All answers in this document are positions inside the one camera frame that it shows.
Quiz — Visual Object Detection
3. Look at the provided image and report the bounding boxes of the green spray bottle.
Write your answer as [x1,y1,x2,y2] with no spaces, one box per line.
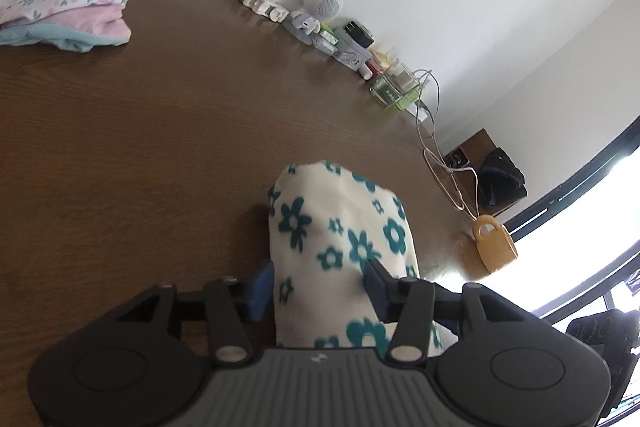
[392,82,426,112]

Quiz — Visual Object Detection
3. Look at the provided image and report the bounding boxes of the white clip row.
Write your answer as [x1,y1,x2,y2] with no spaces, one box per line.
[227,0,290,24]

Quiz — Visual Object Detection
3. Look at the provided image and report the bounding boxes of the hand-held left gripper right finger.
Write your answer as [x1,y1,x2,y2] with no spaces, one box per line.
[363,259,526,366]

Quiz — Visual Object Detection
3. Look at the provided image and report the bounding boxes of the glass cup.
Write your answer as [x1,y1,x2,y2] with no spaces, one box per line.
[370,58,418,108]

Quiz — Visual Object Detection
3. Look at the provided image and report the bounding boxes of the white cable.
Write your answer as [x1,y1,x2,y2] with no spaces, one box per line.
[412,68,488,220]

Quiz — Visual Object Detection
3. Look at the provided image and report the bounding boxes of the pink and teal folded garment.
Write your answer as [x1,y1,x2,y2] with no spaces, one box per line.
[0,2,133,54]

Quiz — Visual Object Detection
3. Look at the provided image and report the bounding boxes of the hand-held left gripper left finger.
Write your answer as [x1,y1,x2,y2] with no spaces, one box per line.
[115,260,276,366]

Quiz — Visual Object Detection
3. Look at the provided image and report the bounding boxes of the black window frame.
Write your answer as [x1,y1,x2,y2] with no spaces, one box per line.
[500,114,640,323]

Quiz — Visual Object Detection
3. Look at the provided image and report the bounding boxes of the cream teal floral garment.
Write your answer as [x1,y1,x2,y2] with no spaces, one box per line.
[265,160,458,360]

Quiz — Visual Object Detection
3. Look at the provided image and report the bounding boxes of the black charger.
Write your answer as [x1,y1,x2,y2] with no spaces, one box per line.
[342,21,375,49]

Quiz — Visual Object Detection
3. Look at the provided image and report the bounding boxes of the white robot speaker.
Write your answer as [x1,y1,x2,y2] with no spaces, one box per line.
[286,0,346,45]

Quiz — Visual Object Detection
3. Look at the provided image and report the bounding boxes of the black bag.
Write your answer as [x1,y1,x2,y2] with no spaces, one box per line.
[477,147,529,209]

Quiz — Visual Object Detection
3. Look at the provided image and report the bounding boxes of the yellow mug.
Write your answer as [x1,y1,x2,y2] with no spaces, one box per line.
[472,215,518,274]

